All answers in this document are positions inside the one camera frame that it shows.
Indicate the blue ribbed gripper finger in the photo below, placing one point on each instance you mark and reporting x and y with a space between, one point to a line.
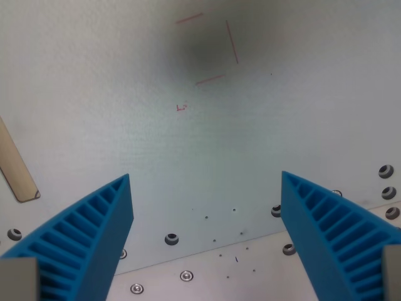
103 238
307 232

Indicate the silver round-head screw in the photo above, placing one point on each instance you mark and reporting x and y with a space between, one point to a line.
186 276
124 253
337 191
137 288

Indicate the dark recessed bolt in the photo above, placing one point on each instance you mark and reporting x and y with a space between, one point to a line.
392 213
288 249

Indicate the light wooden strip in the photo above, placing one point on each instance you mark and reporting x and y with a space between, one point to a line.
15 169

